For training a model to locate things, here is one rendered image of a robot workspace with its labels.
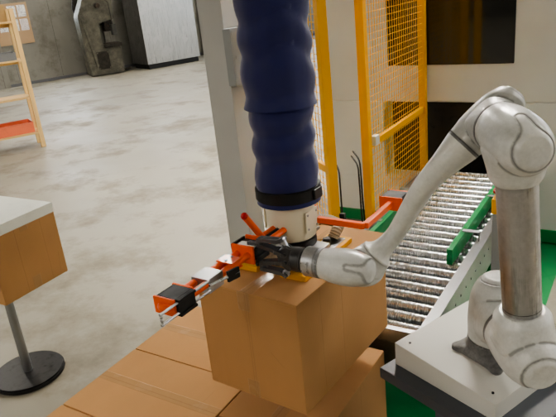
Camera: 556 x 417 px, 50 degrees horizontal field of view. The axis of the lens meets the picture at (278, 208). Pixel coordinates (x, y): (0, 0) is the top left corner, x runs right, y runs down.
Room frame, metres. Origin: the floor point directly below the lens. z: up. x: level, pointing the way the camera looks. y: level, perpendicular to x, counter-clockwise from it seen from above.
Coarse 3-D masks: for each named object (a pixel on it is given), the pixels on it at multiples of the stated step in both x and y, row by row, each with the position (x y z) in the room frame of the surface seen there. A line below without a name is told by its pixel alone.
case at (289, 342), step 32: (320, 224) 2.18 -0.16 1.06; (224, 288) 1.73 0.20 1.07; (256, 288) 1.70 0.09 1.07; (288, 288) 1.68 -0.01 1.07; (320, 288) 1.67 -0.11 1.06; (352, 288) 1.83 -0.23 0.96; (384, 288) 2.02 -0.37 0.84; (224, 320) 1.74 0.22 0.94; (256, 320) 1.66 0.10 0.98; (288, 320) 1.58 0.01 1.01; (320, 320) 1.66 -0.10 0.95; (352, 320) 1.82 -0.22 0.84; (384, 320) 2.01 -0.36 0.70; (224, 352) 1.75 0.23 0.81; (256, 352) 1.67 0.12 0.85; (288, 352) 1.59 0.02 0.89; (320, 352) 1.65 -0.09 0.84; (352, 352) 1.81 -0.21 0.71; (256, 384) 1.67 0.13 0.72; (288, 384) 1.59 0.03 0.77; (320, 384) 1.63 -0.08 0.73
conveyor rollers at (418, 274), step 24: (456, 192) 3.76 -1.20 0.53; (480, 192) 3.68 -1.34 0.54; (432, 216) 3.40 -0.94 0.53; (456, 216) 3.33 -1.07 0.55; (408, 240) 3.11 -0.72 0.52; (432, 240) 3.04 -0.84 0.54; (408, 264) 2.76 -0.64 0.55; (432, 264) 2.76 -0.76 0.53; (456, 264) 2.71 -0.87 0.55; (408, 288) 2.55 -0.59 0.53; (432, 288) 2.50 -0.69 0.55; (408, 312) 2.30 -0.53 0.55
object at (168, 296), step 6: (174, 282) 1.49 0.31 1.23; (168, 288) 1.46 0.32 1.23; (174, 288) 1.45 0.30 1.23; (180, 288) 1.45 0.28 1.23; (186, 288) 1.45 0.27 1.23; (192, 288) 1.45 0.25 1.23; (162, 294) 1.43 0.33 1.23; (168, 294) 1.42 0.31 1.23; (174, 294) 1.42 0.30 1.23; (180, 294) 1.42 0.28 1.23; (156, 300) 1.42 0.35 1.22; (162, 300) 1.40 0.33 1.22; (168, 300) 1.39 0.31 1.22; (174, 300) 1.38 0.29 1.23; (156, 306) 1.42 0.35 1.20; (174, 312) 1.38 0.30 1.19
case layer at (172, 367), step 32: (192, 320) 2.44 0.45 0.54; (160, 352) 2.20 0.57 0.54; (192, 352) 2.18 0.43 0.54; (96, 384) 2.03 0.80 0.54; (128, 384) 2.00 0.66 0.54; (160, 384) 1.98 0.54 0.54; (192, 384) 1.96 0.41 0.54; (224, 384) 1.94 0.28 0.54; (352, 384) 1.85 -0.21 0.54; (384, 384) 2.03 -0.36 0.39; (64, 416) 1.85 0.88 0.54; (96, 416) 1.83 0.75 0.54; (128, 416) 1.81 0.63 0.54; (160, 416) 1.79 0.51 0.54; (192, 416) 1.77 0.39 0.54; (224, 416) 1.75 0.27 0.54; (256, 416) 1.73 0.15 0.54; (288, 416) 1.71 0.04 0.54; (320, 416) 1.70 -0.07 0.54; (352, 416) 1.78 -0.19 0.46; (384, 416) 2.02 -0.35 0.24
